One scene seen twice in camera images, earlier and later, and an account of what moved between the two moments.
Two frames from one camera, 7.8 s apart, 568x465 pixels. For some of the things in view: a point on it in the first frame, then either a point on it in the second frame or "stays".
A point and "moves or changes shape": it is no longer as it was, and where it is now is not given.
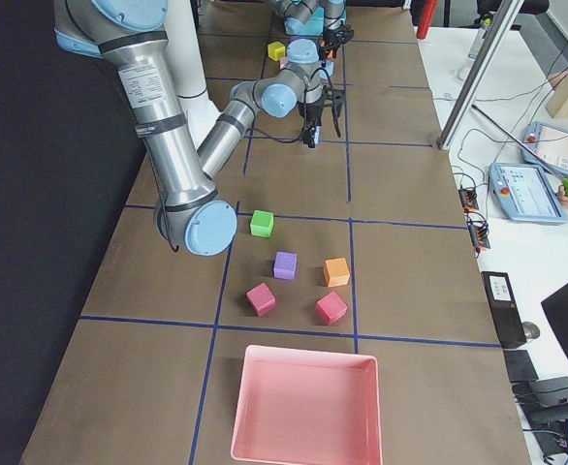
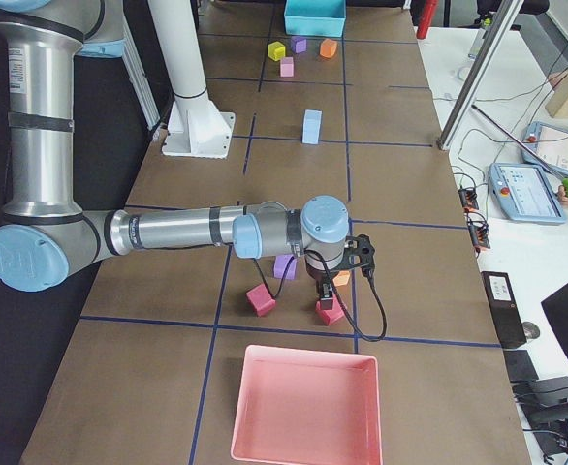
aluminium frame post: x=514 y=10 stays
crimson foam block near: x=262 y=298 stays
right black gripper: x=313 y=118 → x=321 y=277
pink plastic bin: x=306 y=407 stays
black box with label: x=503 y=308 stays
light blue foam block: x=329 y=69 moves or changes shape
